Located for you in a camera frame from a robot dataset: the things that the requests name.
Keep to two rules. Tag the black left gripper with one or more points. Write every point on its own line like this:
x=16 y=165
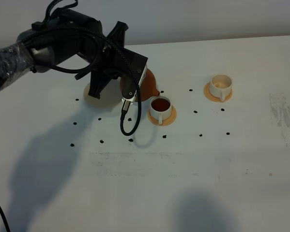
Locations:
x=98 y=51

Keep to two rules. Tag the brown clay teapot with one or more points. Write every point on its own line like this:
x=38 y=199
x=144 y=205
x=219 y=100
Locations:
x=148 y=87

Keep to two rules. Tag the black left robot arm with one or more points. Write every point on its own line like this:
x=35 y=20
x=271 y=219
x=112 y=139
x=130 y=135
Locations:
x=66 y=41

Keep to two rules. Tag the beige round teapot coaster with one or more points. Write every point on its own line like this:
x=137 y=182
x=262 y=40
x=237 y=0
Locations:
x=110 y=96

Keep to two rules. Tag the white teacup near teapot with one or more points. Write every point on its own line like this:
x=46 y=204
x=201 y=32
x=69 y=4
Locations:
x=160 y=109

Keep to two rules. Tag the orange saucer near teapot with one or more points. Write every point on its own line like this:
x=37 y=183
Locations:
x=171 y=118

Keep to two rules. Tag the orange saucer far right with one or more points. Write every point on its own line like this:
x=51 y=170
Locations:
x=209 y=96

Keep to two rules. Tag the white teacup far right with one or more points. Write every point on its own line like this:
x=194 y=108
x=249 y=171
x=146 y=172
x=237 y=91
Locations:
x=220 y=86

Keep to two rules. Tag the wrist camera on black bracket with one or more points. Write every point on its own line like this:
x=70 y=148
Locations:
x=132 y=67

